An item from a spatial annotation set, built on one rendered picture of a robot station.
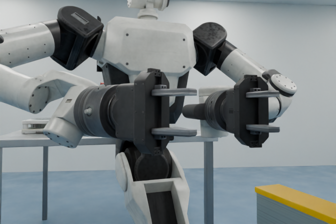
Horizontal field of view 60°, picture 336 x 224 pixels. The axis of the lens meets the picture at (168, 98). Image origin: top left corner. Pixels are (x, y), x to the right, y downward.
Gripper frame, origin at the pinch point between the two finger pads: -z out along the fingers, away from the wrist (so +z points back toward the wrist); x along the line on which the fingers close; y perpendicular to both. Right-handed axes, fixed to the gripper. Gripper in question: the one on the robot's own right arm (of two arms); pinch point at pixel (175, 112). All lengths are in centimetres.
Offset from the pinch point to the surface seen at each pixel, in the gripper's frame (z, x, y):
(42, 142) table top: 102, 15, -37
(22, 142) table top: 107, 15, -30
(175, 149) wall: 271, 68, -366
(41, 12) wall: 431, -158, -212
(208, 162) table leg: 54, 28, -103
